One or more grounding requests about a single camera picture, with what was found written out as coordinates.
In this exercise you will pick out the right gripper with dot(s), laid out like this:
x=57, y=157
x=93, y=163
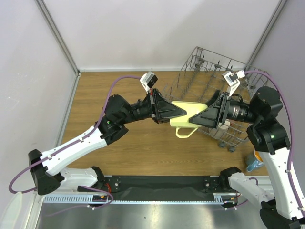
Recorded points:
x=222, y=110

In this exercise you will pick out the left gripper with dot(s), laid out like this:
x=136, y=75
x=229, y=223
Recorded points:
x=161, y=110

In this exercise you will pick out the yellow mug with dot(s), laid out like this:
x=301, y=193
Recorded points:
x=191, y=109

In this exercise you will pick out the pink patterned mug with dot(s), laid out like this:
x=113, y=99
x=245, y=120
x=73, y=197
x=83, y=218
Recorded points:
x=232, y=122

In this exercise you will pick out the blue mug orange inside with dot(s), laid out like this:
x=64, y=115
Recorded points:
x=253, y=161

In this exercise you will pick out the beige plastic cup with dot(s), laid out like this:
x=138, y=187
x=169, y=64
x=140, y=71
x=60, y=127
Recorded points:
x=219, y=132

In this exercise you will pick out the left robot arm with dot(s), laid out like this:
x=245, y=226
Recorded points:
x=50, y=171

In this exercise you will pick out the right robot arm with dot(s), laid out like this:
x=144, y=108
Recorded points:
x=283, y=209

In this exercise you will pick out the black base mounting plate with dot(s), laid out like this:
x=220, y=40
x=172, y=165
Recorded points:
x=207, y=184

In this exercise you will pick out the grey wire dish rack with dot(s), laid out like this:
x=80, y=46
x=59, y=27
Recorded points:
x=197, y=81

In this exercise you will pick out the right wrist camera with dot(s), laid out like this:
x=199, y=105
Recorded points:
x=233, y=80

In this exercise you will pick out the grey cable duct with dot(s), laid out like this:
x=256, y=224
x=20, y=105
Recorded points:
x=94, y=198

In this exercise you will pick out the right aluminium frame post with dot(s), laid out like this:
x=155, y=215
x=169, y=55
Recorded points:
x=266, y=32

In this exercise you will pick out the aluminium frame post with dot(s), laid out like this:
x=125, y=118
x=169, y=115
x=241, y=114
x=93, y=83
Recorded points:
x=266, y=32
x=57, y=35

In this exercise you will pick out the left aluminium frame post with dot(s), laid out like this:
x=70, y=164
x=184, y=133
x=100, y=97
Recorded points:
x=57, y=35

